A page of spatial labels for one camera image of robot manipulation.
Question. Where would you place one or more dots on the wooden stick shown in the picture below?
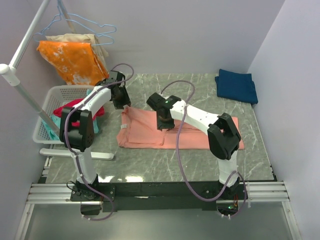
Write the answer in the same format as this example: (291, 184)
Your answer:
(66, 16)

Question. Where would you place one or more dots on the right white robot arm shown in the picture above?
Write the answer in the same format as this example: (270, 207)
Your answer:
(223, 136)

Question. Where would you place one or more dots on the orange white cloth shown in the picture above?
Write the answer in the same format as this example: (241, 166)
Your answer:
(75, 62)

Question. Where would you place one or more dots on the aluminium rail frame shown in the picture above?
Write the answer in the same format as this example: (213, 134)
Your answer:
(54, 194)

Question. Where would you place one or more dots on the salmon pink t shirt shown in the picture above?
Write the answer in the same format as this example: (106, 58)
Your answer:
(138, 130)

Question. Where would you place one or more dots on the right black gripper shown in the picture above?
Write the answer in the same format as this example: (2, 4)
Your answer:
(161, 125)

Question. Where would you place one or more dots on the folded blue t shirt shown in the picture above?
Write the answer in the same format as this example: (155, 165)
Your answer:
(236, 86)

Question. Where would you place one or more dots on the black base beam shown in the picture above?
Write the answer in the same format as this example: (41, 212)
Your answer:
(133, 196)

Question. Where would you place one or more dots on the white clothes rack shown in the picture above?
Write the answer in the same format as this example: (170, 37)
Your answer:
(17, 118)

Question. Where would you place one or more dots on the teal t shirt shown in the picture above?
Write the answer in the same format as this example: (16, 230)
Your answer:
(57, 113)

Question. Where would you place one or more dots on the beige cloth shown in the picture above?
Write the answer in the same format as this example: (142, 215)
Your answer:
(81, 38)

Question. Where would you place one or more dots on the blue wire hanger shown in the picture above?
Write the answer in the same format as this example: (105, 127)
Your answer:
(36, 37)
(89, 25)

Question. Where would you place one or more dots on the white laundry basket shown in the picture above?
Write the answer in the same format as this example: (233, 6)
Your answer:
(56, 97)

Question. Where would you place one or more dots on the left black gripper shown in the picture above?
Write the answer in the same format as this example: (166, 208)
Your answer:
(119, 105)

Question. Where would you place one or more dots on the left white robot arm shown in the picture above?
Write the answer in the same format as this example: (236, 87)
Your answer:
(77, 128)

